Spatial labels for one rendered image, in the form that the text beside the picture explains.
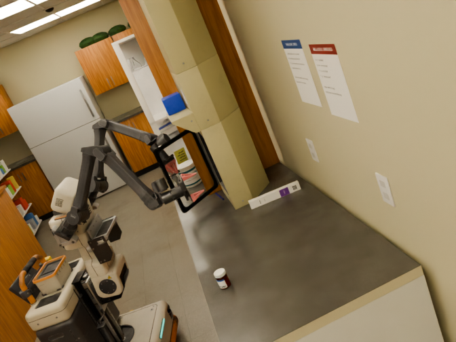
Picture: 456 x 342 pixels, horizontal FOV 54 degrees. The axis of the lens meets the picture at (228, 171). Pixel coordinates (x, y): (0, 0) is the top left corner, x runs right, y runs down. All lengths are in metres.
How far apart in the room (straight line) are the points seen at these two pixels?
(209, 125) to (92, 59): 5.30
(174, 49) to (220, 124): 0.42
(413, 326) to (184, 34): 1.55
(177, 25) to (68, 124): 5.15
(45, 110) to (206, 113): 5.16
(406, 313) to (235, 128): 1.24
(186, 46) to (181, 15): 0.14
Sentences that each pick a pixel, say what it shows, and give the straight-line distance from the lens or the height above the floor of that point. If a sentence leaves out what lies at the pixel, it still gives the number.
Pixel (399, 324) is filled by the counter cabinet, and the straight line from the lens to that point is 1.68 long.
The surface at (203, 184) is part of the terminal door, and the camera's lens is 2.59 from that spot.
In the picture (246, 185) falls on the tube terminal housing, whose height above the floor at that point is 1.04.
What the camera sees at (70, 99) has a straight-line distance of 7.16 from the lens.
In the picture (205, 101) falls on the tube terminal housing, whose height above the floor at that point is 1.53.
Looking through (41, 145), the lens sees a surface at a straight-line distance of 7.34.
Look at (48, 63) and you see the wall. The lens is 7.85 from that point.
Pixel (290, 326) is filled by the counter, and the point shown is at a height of 0.94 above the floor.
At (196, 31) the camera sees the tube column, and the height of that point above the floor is 1.85.
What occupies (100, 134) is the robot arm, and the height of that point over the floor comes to 1.51.
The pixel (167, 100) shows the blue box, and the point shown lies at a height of 1.59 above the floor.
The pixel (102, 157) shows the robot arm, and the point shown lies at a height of 1.49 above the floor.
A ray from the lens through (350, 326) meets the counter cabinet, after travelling 1.59.
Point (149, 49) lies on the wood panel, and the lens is 2.57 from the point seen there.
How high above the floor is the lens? 1.91
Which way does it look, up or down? 19 degrees down
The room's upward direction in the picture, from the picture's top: 23 degrees counter-clockwise
